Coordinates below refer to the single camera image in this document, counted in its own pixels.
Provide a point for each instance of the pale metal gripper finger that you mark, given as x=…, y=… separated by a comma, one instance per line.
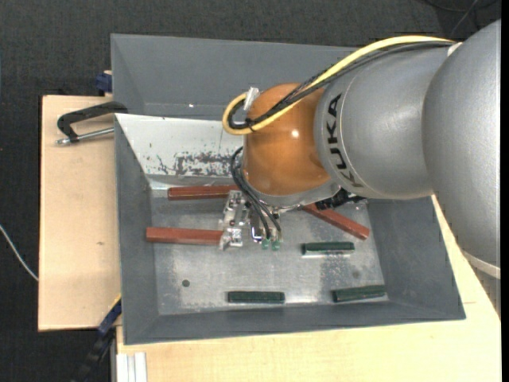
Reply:
x=235, y=237
x=230, y=221

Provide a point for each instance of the red-brown flat block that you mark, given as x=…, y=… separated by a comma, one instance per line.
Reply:
x=183, y=235
x=342, y=222
x=199, y=192

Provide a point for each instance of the grey metal bin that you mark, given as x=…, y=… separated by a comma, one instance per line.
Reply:
x=278, y=277

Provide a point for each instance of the dark green flat block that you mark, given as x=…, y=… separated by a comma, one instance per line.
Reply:
x=328, y=248
x=256, y=297
x=359, y=293

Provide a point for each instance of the pale cardboard board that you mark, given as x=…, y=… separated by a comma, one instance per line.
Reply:
x=75, y=221

